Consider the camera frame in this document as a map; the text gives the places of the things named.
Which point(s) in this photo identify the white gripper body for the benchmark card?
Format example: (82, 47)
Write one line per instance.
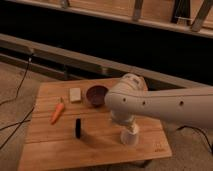
(126, 120)

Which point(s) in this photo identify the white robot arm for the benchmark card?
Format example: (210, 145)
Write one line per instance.
(192, 107)

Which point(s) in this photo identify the black eraser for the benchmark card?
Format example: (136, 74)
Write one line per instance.
(78, 128)

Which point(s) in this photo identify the dark purple bowl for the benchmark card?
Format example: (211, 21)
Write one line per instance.
(96, 94)

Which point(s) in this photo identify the beige sponge block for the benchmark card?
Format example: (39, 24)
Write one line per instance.
(75, 94)

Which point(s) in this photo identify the wooden board table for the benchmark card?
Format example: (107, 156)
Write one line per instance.
(55, 146)

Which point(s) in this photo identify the orange toy carrot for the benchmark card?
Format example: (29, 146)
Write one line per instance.
(58, 111)

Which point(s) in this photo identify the wooden shelf rail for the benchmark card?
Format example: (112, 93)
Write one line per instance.
(187, 16)

